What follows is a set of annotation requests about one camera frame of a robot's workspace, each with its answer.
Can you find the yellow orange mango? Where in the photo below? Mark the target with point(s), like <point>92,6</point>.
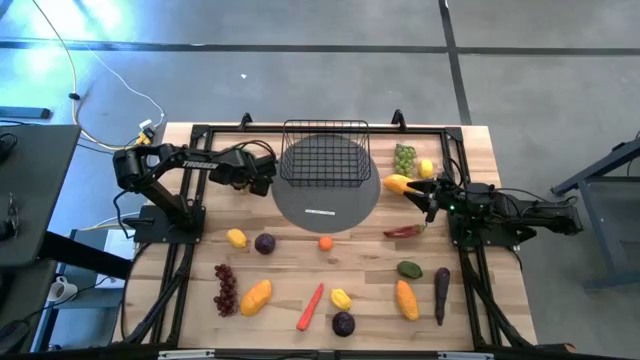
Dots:
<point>256,298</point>

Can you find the black aluminium table frame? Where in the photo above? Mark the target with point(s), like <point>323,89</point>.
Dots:
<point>425,131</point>

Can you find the dark purple onion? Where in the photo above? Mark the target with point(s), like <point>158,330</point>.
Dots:
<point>343,324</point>

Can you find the orange carrot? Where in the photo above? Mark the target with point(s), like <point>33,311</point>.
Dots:
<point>310,310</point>

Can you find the dark grey desk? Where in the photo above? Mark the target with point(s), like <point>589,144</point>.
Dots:
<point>35,200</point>

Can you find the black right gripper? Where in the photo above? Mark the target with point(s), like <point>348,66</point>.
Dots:
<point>447,197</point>

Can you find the white paper sheet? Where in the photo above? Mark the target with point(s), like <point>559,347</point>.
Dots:
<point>120,247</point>

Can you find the green grapes bunch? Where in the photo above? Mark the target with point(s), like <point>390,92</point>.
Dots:
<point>405,160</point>

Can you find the round grey woven mat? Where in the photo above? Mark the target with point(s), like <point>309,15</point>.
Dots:
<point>325,200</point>

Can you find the dark green avocado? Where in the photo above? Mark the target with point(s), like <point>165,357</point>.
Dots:
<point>410,270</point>

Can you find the dark red grapes bunch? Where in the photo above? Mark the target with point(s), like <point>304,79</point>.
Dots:
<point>226,292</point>

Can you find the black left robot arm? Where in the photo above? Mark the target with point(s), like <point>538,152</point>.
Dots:
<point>200,164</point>

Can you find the orange fruit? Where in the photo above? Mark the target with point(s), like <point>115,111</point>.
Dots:
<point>326,244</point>

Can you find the flat black bar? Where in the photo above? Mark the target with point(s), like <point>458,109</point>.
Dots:
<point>25,112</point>

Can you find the purple eggplant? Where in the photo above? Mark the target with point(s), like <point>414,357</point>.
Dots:
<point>441,292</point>

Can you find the yellow bell pepper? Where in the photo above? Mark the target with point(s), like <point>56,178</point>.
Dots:
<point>236,238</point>

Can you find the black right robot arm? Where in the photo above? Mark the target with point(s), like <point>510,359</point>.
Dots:
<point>545,215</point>

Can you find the white mug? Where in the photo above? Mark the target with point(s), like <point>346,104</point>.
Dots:
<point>64,290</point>

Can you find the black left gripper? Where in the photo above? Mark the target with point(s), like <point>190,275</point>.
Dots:
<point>232,167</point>

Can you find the yellow lemon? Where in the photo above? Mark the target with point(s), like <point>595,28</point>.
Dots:
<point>340,299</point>
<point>426,169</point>

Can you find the grey metal table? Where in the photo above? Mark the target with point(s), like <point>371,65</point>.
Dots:
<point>615,225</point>

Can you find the silver frame bracket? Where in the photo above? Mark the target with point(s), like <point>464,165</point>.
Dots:
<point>465,356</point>
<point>186,354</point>

